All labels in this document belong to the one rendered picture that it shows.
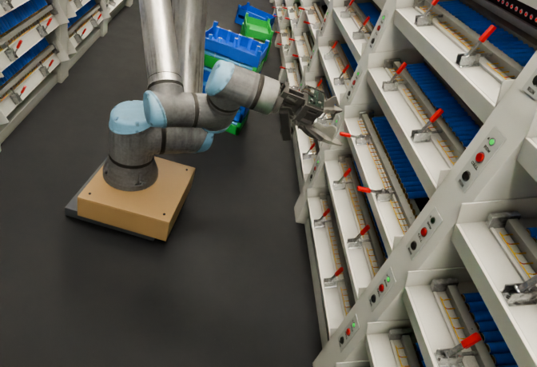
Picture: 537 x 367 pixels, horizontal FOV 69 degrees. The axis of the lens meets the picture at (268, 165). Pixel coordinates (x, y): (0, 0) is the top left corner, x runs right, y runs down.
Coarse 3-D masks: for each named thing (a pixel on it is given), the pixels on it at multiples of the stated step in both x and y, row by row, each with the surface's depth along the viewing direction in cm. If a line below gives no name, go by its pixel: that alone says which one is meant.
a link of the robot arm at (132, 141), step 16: (112, 112) 125; (128, 112) 125; (112, 128) 124; (128, 128) 122; (144, 128) 124; (160, 128) 128; (112, 144) 128; (128, 144) 126; (144, 144) 127; (160, 144) 130; (128, 160) 129; (144, 160) 132
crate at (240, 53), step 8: (216, 24) 198; (208, 32) 194; (224, 32) 201; (232, 32) 201; (208, 40) 185; (216, 40) 199; (224, 40) 203; (232, 40) 203; (248, 40) 201; (208, 48) 187; (216, 48) 186; (224, 48) 186; (232, 48) 185; (240, 48) 200; (256, 48) 203; (264, 48) 200; (232, 56) 187; (240, 56) 186; (248, 56) 185; (256, 56) 184; (264, 56) 198; (248, 64) 187; (256, 64) 187
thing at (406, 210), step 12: (372, 132) 126; (372, 144) 123; (372, 156) 118; (384, 156) 115; (384, 168) 112; (396, 180) 106; (396, 192) 103; (396, 216) 98; (408, 216) 96; (408, 228) 95
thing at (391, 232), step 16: (352, 112) 137; (368, 112) 135; (352, 128) 133; (352, 144) 127; (368, 160) 118; (368, 176) 112; (384, 208) 102; (416, 208) 101; (384, 224) 97; (400, 224) 97; (384, 240) 97
